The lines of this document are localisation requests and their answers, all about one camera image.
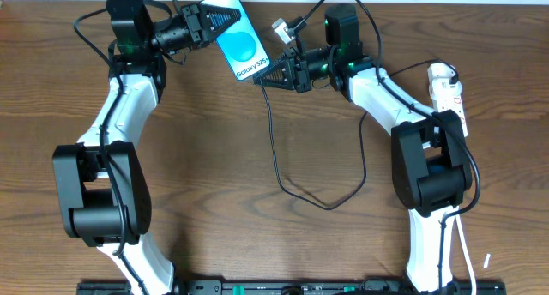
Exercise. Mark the white USB charger plug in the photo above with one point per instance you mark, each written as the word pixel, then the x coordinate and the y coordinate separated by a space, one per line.
pixel 442 70

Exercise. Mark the blue Samsung Galaxy smartphone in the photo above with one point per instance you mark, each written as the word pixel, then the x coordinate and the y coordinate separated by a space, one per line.
pixel 240 44

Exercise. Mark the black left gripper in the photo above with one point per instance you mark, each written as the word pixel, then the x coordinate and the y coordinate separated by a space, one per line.
pixel 193 23

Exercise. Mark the white power strip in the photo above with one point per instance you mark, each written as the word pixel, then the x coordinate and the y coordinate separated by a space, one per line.
pixel 446 96

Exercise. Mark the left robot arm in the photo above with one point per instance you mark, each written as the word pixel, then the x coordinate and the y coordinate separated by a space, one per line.
pixel 102 192

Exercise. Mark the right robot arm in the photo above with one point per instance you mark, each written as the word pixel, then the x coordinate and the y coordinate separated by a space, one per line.
pixel 432 167

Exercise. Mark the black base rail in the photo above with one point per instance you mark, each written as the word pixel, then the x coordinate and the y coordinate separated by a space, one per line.
pixel 216 287

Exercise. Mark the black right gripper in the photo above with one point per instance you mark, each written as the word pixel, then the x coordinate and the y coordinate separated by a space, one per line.
pixel 298 72

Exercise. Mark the small white paper scrap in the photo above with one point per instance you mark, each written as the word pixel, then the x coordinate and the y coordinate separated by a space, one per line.
pixel 486 261

